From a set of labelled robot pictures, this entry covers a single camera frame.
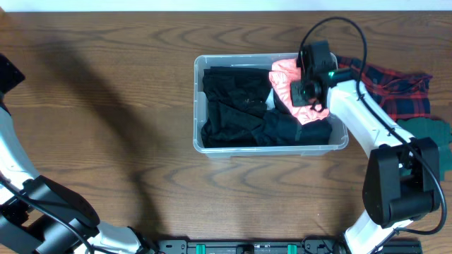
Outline pink garment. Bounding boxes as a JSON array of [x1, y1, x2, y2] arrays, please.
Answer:
[[268, 59, 330, 125]]

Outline dark navy garment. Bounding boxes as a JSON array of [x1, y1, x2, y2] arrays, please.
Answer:
[[251, 110, 333, 147]]

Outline large black garment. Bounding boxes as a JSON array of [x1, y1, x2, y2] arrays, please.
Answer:
[[201, 66, 285, 148]]

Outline red black plaid shirt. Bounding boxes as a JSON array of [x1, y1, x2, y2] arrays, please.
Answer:
[[335, 55, 433, 121]]

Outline dark green garment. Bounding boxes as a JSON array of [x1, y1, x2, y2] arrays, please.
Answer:
[[397, 118, 451, 181]]

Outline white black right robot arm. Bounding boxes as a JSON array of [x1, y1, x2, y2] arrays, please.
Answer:
[[290, 41, 447, 253]]

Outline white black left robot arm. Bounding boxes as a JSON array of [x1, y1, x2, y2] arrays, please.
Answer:
[[1, 104, 160, 253]]

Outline clear plastic storage container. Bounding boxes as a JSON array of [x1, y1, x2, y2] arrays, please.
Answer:
[[193, 53, 349, 158]]

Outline white label sticker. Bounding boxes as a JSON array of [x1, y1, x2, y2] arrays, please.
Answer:
[[265, 89, 275, 111]]

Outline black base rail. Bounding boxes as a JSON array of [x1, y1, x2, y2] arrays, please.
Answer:
[[155, 238, 423, 254]]

